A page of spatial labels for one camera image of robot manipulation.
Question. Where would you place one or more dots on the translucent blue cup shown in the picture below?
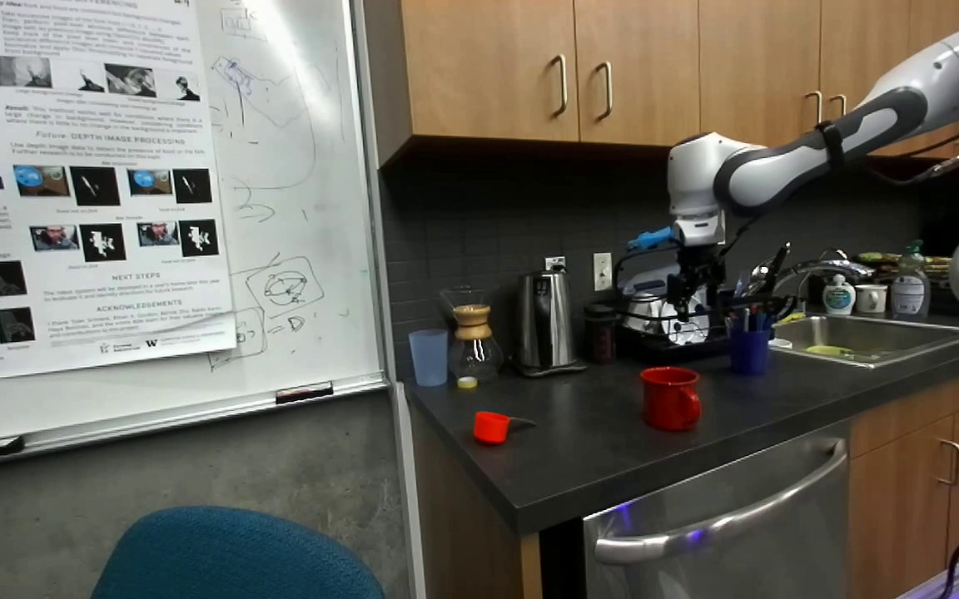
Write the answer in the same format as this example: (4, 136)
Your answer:
(427, 361)

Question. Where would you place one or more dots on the small red measuring scoop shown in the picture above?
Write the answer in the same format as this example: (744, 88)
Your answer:
(489, 428)

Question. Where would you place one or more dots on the research poster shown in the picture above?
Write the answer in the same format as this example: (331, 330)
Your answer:
(80, 169)

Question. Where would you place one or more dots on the black spatula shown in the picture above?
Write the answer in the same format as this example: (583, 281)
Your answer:
(778, 274)

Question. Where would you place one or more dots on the small white jar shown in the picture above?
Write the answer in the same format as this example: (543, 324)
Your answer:
(870, 302)

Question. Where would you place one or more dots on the stainless steel dishwasher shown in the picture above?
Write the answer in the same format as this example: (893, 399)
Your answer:
(724, 533)

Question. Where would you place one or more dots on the black cup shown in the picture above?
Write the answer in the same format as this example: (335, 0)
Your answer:
(601, 335)

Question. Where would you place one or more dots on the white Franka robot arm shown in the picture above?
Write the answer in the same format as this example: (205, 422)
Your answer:
(790, 169)

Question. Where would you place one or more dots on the black dish rack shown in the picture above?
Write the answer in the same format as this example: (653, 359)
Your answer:
(648, 335)

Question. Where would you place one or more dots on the clear dish soap bottle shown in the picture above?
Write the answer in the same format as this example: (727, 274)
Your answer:
(910, 288)

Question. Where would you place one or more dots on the white whiteboard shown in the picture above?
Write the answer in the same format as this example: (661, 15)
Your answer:
(302, 222)

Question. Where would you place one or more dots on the chrome sink faucet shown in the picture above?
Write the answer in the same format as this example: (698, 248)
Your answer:
(833, 267)

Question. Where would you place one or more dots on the stainless steel sink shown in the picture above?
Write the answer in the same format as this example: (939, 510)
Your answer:
(881, 338)

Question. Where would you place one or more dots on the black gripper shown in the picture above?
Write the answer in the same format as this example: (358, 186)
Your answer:
(700, 272)

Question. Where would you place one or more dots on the wide wooden cabinet door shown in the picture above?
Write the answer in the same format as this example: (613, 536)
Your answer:
(757, 60)

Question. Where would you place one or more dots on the blue plastic utensil cup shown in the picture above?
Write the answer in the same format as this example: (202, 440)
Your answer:
(750, 351)

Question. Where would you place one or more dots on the white blue soap bottle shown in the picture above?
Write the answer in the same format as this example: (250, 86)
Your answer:
(837, 299)

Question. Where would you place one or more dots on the glass pour-over coffee maker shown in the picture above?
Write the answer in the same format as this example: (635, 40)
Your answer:
(474, 351)

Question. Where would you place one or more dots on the stainless steel kettle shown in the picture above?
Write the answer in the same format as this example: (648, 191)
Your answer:
(546, 321)

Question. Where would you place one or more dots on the red ceramic mug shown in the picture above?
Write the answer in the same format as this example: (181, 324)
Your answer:
(670, 401)

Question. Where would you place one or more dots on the narrow wooden cabinet door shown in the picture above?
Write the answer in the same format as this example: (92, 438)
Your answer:
(480, 69)

